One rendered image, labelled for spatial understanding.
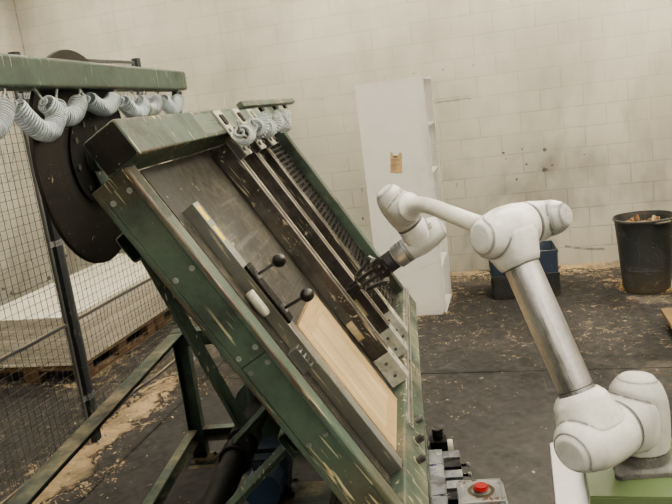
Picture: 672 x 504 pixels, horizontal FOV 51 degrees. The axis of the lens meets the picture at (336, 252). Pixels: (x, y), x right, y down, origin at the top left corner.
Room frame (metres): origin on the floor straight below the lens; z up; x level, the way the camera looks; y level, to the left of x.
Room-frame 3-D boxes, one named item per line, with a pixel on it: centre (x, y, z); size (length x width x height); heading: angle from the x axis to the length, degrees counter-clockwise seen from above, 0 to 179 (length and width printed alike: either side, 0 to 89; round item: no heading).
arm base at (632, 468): (1.89, -0.80, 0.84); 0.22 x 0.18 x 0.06; 170
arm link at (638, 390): (1.86, -0.79, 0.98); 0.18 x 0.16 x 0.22; 124
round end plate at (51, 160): (2.73, 0.86, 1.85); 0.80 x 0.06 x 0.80; 173
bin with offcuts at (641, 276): (6.01, -2.68, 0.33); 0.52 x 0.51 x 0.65; 165
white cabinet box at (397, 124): (6.35, -0.69, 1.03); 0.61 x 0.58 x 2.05; 165
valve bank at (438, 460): (2.09, -0.27, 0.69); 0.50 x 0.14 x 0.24; 173
